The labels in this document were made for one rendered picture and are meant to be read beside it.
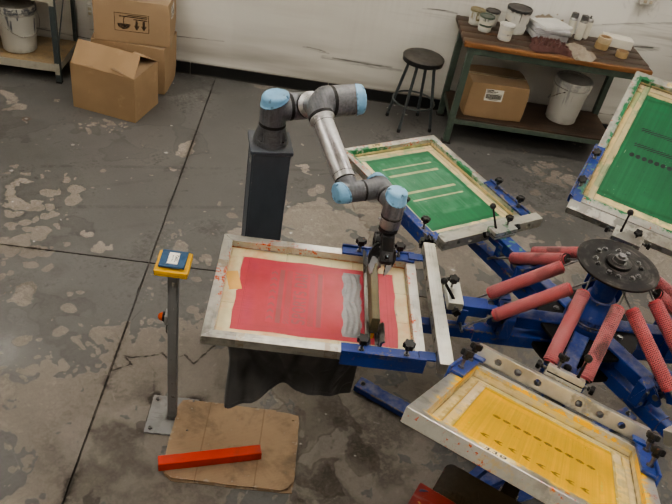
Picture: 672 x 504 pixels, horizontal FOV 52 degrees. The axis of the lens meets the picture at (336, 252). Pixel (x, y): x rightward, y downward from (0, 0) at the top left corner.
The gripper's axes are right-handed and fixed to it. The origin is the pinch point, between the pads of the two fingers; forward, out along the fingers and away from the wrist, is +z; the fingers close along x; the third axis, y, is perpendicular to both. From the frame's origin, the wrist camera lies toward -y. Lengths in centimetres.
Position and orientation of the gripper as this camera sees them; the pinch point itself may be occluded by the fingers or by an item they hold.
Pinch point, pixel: (377, 273)
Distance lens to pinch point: 256.7
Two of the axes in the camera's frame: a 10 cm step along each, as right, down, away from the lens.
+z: -1.6, 7.8, 6.1
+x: -9.9, -1.2, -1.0
